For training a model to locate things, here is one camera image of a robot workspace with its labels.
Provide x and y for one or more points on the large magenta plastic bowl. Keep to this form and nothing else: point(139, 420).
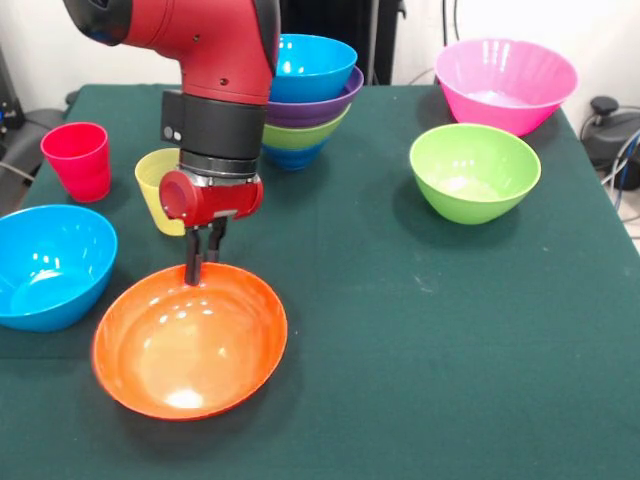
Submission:
point(505, 80)

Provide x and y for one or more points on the small dark blue bowl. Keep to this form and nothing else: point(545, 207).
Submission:
point(290, 159)

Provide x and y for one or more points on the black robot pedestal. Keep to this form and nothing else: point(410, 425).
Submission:
point(350, 20)

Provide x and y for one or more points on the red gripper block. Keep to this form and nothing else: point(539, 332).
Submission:
point(210, 200)

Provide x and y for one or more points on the light blue plastic bowl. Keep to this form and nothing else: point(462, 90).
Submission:
point(50, 265)
point(312, 67)

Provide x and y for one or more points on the orange plastic bowl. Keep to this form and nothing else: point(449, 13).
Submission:
point(190, 345)

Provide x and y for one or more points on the black equipment case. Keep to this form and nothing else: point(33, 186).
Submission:
point(10, 100)

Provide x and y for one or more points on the red plastic cup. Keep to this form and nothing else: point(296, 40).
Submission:
point(77, 162)

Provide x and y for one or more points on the yellow plastic cup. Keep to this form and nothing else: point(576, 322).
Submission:
point(152, 195)

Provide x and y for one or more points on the green plastic bowl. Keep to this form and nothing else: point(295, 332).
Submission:
point(300, 136)
point(475, 172)

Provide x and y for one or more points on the dark green tablecloth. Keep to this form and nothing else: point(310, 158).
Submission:
point(400, 400)

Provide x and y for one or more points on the purple plastic bowl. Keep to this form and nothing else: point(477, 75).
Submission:
point(310, 112)

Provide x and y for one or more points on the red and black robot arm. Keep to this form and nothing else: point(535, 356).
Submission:
point(215, 75)

